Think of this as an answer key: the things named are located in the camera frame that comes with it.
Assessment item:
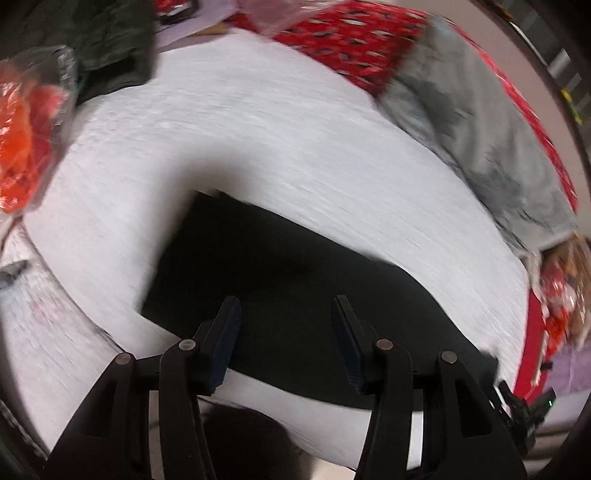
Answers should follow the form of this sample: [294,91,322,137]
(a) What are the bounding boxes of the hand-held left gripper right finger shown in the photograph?
[331,294,527,480]

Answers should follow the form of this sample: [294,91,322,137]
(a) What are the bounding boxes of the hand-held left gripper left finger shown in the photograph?
[44,295,243,480]

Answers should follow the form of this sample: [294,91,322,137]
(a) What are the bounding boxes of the black pants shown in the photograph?
[141,190,500,411]

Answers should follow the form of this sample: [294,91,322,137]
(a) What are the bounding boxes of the red cushion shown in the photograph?
[512,286,556,403]

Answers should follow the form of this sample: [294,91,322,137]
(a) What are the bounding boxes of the bag of stuffed toys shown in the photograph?
[537,235,591,352]

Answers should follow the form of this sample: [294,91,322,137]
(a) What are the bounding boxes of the grey folded garment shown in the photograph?
[376,18,578,256]

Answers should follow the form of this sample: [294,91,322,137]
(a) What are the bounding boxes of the orange item in plastic bag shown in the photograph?
[0,44,80,216]

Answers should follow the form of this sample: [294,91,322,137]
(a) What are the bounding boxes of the red floral quilt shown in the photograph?
[231,0,581,214]

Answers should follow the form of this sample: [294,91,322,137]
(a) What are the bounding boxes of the loose papers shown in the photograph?
[154,13,232,52]

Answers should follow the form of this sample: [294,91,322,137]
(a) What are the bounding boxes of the dark jacket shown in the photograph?
[0,0,158,108]

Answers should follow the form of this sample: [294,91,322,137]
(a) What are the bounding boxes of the clear plastic bag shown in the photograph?
[238,0,325,36]

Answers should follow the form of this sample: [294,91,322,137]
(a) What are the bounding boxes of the window grille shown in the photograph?
[508,0,591,118]

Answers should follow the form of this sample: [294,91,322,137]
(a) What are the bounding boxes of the dark window frame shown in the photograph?
[471,0,591,155]

